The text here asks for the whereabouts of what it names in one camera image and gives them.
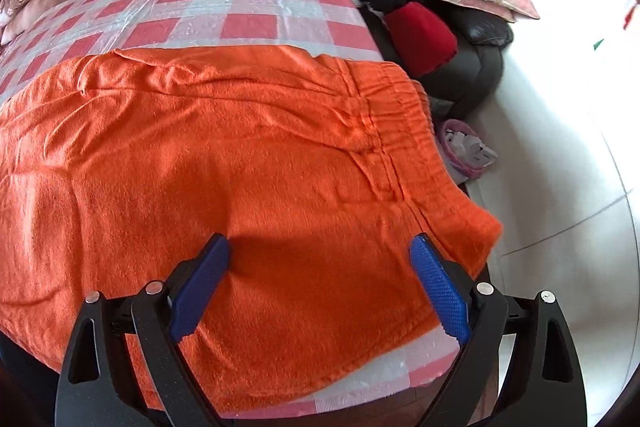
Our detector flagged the pink basket with items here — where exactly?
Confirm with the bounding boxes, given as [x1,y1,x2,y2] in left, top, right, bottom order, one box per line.
[436,119,498,185]

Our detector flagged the orange fleece pants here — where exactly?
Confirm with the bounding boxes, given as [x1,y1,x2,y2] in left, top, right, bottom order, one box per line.
[0,44,504,414]

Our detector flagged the red white checkered bedsheet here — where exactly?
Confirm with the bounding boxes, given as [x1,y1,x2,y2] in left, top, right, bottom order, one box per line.
[0,0,461,421]

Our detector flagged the black leather sofa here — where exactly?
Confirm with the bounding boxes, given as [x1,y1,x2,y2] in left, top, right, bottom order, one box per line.
[356,0,513,119]

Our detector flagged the red cushion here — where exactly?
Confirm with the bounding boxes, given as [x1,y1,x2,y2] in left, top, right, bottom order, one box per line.
[384,2,458,79]

